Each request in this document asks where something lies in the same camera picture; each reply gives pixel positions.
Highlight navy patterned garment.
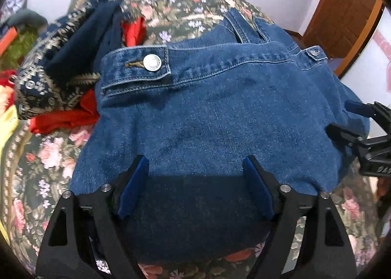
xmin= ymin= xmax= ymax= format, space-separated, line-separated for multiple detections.
xmin=15 ymin=8 xmax=105 ymax=121

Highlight floral bedspread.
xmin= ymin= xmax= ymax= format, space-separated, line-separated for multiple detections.
xmin=0 ymin=0 xmax=386 ymax=279

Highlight red fluffy garment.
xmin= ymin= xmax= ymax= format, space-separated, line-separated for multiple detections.
xmin=0 ymin=69 xmax=16 ymax=89

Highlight red cloth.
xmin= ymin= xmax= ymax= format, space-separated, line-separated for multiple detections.
xmin=29 ymin=16 xmax=148 ymax=134

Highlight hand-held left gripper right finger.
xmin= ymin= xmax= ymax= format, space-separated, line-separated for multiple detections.
xmin=242 ymin=154 xmax=358 ymax=279

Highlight dark grey cushion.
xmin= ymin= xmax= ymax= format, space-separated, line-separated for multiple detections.
xmin=6 ymin=10 xmax=48 ymax=28

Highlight green patterned box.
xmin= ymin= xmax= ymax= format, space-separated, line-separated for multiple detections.
xmin=4 ymin=30 xmax=39 ymax=63

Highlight pile of clutter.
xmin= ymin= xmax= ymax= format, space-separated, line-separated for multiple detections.
xmin=0 ymin=0 xmax=30 ymax=20

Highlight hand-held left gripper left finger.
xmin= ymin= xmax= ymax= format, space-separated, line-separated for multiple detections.
xmin=35 ymin=154 xmax=150 ymax=279

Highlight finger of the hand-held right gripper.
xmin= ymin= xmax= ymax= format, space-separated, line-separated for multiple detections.
xmin=345 ymin=99 xmax=391 ymax=124
xmin=326 ymin=123 xmax=368 ymax=149

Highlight pink swirl wall border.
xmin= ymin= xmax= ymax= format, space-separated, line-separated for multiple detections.
xmin=375 ymin=30 xmax=391 ymax=60

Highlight orange box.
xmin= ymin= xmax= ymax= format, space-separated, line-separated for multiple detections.
xmin=0 ymin=27 xmax=16 ymax=54

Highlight yellow cloth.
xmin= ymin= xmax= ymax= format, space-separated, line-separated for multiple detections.
xmin=0 ymin=107 xmax=18 ymax=243

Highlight wooden door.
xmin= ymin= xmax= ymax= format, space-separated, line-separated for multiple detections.
xmin=301 ymin=0 xmax=386 ymax=77

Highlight dark navy garment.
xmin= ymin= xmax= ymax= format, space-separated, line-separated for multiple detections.
xmin=46 ymin=0 xmax=126 ymax=84

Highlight blue denim jeans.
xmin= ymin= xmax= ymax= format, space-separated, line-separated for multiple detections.
xmin=69 ymin=7 xmax=372 ymax=265

